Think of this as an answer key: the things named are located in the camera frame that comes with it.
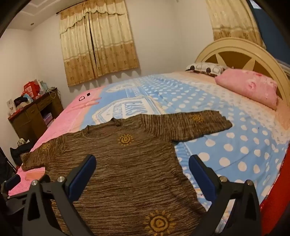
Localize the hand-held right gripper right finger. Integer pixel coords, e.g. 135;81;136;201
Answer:
189;155;262;236

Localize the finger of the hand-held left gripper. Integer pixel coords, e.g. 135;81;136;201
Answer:
5;174;21;191

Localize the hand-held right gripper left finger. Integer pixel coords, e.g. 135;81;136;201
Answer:
22;154;98;236

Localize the brown knit sweater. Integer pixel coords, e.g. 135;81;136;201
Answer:
21;110;233;236

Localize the pink and blue printed blanket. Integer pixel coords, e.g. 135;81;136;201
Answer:
8;70;290;236

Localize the brown wooden desk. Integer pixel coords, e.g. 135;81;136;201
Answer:
8;87;64;142

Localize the purple box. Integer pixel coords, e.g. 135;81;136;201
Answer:
44;112;54;126

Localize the white printed box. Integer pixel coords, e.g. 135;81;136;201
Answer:
7;99;18;115

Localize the red cloth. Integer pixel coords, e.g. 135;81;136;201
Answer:
259;145;290;228

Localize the small black bag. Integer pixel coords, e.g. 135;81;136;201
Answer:
14;95;32;107

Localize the white bag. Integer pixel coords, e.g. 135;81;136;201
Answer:
34;79;48;95

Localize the pink pillow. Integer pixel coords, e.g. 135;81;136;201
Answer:
215;69;279;110

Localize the white and brown patterned pillow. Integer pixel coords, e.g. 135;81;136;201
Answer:
185;62;227;75

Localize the wide beige patterned curtain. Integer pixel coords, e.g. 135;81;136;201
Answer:
59;0;140;87

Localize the cream round headboard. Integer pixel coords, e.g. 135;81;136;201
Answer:
195;37;290;107

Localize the narrow beige patterned curtain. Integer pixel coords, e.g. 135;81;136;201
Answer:
205;0;266;49

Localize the dark curtain rod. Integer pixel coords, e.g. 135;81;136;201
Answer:
55;0;91;14

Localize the white cable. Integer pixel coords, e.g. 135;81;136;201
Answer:
48;87;61;101

